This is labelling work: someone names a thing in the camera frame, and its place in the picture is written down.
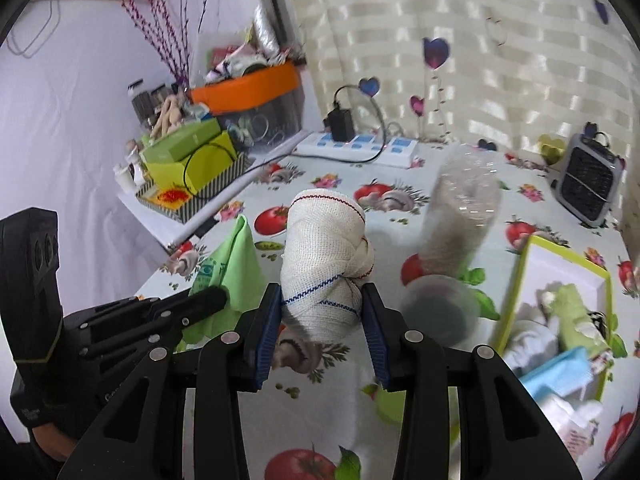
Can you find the green plastic packet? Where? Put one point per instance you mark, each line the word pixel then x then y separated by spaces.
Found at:
pixel 233 266

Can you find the yellow green cardboard box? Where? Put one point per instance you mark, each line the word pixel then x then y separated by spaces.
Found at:
pixel 199 168

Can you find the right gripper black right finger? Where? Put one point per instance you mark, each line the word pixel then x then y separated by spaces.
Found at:
pixel 504 435

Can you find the clear jar dark contents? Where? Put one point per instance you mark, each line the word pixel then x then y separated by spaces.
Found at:
pixel 443 309

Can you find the cream heart pattern curtain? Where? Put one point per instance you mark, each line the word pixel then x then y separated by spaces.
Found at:
pixel 512 72

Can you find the black power adapter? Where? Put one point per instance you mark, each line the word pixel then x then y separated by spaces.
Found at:
pixel 340 124

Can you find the small grey space heater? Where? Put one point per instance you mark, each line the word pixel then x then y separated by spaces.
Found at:
pixel 589 176

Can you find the green flat box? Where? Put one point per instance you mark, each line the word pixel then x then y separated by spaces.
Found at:
pixel 181 143

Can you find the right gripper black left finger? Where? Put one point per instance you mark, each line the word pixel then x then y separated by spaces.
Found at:
pixel 138 435

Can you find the green floral cloth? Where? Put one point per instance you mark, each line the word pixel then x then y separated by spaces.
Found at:
pixel 563 305

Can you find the white towel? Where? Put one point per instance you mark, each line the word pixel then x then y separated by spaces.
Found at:
pixel 562 414

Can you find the white power strip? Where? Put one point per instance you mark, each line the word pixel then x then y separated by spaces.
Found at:
pixel 362 149

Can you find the lime green shallow box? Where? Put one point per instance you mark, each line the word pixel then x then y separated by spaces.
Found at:
pixel 544 265

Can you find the blue surgical face mask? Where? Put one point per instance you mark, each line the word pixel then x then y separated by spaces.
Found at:
pixel 564 374

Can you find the zigzag pattern tray box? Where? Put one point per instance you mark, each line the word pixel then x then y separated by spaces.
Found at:
pixel 181 201

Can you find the tall clear plastic bottle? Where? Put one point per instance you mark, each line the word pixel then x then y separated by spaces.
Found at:
pixel 463 207

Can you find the fruit pattern tablecloth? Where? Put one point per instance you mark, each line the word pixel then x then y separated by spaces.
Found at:
pixel 338 415

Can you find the white bandage cloth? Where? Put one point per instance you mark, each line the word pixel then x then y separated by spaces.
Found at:
pixel 326 260

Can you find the person's left hand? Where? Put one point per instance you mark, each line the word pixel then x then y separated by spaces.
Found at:
pixel 53 442

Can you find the grey sock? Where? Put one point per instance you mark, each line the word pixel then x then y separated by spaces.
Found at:
pixel 534 339

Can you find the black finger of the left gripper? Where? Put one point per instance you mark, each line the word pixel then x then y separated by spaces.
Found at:
pixel 165 314

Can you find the purple flower branches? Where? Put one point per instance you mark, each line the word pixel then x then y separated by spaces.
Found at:
pixel 170 29

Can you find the orange lid storage bin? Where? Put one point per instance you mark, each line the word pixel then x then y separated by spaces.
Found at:
pixel 260 110

